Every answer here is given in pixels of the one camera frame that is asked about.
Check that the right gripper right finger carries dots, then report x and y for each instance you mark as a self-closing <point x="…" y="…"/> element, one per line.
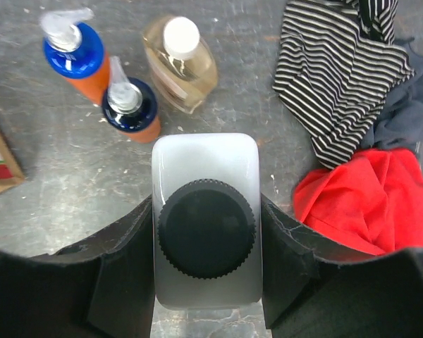
<point x="315" y="287"/>

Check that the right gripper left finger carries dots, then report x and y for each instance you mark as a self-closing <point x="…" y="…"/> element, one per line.
<point x="101" y="286"/>

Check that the white bottle black cap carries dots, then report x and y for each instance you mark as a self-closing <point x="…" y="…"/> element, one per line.
<point x="206" y="212"/>

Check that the dark blue small bottle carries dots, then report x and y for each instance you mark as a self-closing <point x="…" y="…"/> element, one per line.
<point x="130" y="106"/>

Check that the blue-grey cloth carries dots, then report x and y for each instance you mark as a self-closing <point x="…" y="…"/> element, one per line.
<point x="400" y="124"/>

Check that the striped shirt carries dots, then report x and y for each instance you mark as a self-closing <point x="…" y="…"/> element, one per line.
<point x="332" y="78"/>

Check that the clear bottle white cap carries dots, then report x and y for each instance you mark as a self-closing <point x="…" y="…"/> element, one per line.
<point x="182" y="66"/>

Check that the striped dark garment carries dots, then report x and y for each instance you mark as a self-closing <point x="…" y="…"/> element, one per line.
<point x="377" y="19"/>

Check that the red cloth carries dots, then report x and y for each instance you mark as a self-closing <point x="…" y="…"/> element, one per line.
<point x="373" y="203"/>

